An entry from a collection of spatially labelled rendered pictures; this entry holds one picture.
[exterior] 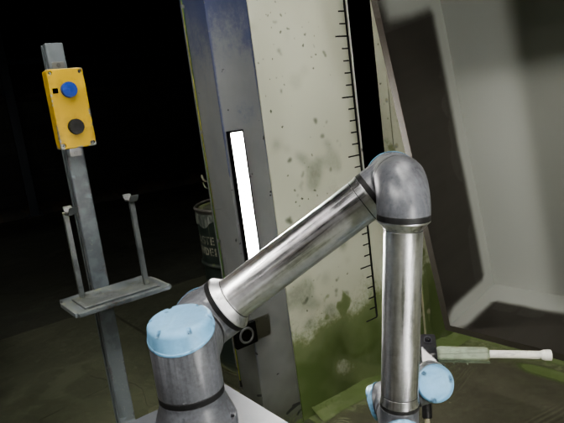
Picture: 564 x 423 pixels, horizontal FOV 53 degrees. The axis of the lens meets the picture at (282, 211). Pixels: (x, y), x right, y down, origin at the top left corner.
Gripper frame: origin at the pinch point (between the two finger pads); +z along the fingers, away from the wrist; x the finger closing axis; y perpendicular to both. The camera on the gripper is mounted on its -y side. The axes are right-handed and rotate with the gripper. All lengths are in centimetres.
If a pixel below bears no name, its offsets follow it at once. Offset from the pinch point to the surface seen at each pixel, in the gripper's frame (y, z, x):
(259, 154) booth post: -75, 15, -57
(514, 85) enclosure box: -89, 1, 33
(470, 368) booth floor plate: 10, 95, 26
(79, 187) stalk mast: -58, -12, -114
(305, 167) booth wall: -73, 32, -42
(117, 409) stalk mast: 19, 18, -111
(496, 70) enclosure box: -95, 1, 28
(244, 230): -46, 15, -62
